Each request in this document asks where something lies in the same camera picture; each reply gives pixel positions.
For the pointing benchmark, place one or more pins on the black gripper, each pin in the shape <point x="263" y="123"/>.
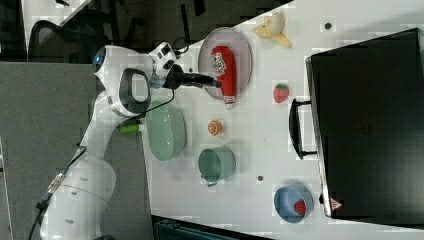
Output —
<point x="176" y="78"/>

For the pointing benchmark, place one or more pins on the red ketchup bottle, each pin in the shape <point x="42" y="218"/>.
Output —
<point x="224" y="66"/>

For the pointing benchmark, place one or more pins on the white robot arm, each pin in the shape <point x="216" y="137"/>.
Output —
<point x="73" y="206"/>

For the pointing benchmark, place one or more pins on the grey round plate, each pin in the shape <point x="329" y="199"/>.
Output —
<point x="240" y="48"/>

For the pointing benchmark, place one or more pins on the orange slice toy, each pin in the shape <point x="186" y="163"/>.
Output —
<point x="214" y="127"/>

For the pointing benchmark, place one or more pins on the green perforated colander bowl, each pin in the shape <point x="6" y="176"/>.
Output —
<point x="166" y="131"/>

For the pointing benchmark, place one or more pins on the red strawberry toy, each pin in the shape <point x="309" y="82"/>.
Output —
<point x="280" y="93"/>

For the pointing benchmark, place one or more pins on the green metal cup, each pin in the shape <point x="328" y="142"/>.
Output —
<point x="215" y="164"/>

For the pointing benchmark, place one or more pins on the peeled banana toy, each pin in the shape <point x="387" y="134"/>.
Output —
<point x="272" y="29"/>

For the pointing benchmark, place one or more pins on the blue bowl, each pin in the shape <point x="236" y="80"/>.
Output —
<point x="286" y="197"/>

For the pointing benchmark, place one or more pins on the red strawberry in bowl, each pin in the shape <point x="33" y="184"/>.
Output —
<point x="300" y="207"/>

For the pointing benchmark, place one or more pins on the black toaster oven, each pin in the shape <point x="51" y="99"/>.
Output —
<point x="368" y="116"/>

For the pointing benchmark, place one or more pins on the black office chair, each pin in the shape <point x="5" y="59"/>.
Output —
<point x="72" y="43"/>

